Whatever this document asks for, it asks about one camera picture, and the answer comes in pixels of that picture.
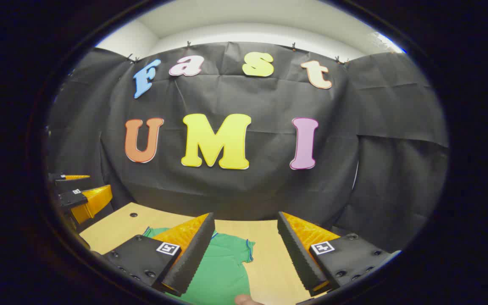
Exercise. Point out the black backdrop cloth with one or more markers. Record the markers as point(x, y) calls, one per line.
point(269, 190)

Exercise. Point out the green polo T-shirt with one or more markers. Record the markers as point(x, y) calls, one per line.
point(223, 271)

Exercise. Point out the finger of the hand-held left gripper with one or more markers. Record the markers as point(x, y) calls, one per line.
point(68, 177)
point(74, 199)

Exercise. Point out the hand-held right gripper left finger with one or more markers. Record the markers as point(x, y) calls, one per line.
point(193, 254)

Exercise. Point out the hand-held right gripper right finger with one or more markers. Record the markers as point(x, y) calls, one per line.
point(297, 254)

